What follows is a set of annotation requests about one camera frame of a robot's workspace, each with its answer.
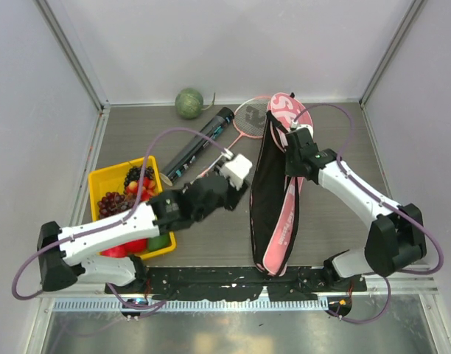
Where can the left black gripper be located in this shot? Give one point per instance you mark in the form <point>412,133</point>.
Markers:
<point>235,196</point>

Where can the pink racket bag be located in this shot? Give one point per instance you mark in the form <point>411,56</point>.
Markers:
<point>274,196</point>

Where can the black shuttlecock tube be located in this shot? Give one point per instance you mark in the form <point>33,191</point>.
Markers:
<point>188,154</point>

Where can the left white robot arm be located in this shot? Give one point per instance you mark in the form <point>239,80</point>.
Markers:
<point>72,254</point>

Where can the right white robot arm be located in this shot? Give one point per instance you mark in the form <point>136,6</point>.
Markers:
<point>395,237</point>

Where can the pink racket upper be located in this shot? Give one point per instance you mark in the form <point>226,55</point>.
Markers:
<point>249,118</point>

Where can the red strawberries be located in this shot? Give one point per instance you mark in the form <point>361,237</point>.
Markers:
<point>146,189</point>

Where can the green lime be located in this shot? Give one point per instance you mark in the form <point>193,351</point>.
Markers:
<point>159,242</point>

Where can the dark grape bunch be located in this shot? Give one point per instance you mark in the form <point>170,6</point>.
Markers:
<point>134,174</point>

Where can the green melon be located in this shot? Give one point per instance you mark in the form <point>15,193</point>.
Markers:
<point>189,103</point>

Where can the red apple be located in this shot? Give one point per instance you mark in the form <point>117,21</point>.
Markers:
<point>136,246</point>

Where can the red grape bunch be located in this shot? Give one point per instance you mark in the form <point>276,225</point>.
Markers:
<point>113,203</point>

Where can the red pepper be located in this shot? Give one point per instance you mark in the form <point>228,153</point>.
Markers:
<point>115,252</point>

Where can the yellow plastic tray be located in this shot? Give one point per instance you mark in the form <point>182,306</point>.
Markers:
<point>111,179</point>

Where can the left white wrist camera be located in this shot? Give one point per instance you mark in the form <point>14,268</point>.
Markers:
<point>234,167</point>

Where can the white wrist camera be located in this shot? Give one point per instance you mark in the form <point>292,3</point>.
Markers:
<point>234,167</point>
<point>298,126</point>

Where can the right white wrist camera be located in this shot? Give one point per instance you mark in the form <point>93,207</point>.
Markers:
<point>298,126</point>

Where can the white slotted cable duct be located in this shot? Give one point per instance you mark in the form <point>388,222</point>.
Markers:
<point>175,306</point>

